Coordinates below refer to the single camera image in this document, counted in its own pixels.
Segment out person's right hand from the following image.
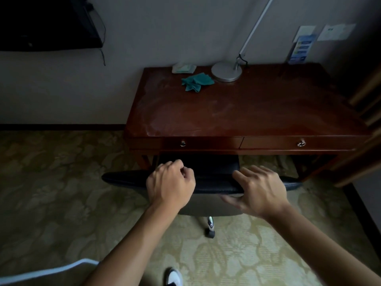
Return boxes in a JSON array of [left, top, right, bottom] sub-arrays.
[[220, 165, 289, 219]]

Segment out person's left hand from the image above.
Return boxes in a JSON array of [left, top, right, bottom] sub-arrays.
[[146, 160, 196, 209]]

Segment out black office chair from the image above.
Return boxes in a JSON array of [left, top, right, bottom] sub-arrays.
[[102, 153, 302, 239]]

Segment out person's left forearm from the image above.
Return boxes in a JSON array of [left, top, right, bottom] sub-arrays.
[[82, 204, 183, 286]]

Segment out person's right forearm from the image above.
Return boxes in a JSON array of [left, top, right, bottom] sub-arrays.
[[263, 202, 381, 286]]

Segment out wide wooden desk drawer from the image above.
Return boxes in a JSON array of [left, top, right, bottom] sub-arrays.
[[241, 136, 358, 151]]

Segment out narrow wooden desk drawer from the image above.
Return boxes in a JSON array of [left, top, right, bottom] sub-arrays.
[[162, 137, 244, 151]]

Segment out dark wooden desk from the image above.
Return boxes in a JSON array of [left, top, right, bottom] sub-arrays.
[[123, 63, 372, 180]]

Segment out green cloth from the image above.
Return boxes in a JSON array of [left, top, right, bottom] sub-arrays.
[[182, 72, 215, 93]]

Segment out white and black shoe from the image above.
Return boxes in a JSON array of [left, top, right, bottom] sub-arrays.
[[165, 267, 184, 286]]

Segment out silver desk lamp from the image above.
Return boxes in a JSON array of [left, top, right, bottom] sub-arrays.
[[211, 0, 276, 83]]

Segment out wooden slatted furniture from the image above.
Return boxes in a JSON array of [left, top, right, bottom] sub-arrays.
[[327, 65, 381, 188]]

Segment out pale tissue packet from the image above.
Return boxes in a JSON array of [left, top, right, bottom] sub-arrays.
[[172, 62, 197, 74]]

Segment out blue brochure stand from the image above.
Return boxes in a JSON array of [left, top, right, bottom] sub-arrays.
[[287, 35, 318, 65]]

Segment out black television cable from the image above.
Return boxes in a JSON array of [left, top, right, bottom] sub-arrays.
[[85, 0, 107, 66]]

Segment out small white wall notice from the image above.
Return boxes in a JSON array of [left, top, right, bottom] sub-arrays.
[[294, 25, 316, 43]]

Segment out wide white wall notice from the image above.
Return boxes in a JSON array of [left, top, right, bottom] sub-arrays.
[[317, 24, 356, 42]]

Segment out white cord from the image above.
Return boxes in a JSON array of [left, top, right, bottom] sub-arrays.
[[0, 258, 100, 286]]

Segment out black wall television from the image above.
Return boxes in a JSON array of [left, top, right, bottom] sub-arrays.
[[0, 0, 104, 52]]

